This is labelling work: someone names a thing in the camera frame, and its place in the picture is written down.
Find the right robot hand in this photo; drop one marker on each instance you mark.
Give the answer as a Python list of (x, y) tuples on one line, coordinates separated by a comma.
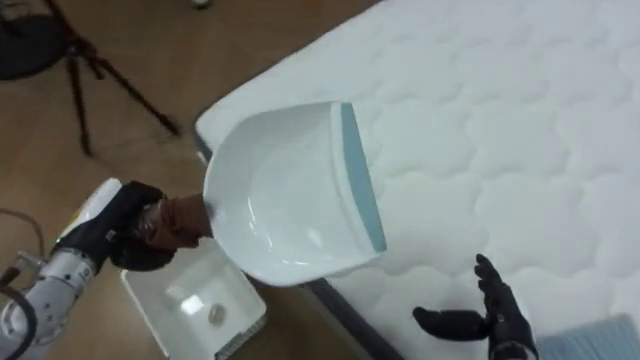
[(500, 320)]

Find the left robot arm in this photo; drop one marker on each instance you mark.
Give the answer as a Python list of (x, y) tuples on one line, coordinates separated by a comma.
[(50, 295)]

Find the black round seat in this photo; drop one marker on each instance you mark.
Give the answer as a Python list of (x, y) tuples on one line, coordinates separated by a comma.
[(27, 45)]

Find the white square bin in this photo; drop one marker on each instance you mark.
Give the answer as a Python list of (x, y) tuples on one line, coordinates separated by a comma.
[(195, 305)]

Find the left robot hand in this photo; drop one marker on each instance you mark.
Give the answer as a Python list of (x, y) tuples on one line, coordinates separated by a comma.
[(115, 220)]

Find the black tripod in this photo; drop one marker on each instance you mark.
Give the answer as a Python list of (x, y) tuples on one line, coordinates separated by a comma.
[(95, 70)]

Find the blue cloth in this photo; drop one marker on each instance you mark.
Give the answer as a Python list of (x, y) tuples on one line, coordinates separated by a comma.
[(592, 340)]

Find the grey bed with white mattress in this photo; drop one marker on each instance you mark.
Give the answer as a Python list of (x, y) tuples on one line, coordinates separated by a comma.
[(450, 165)]

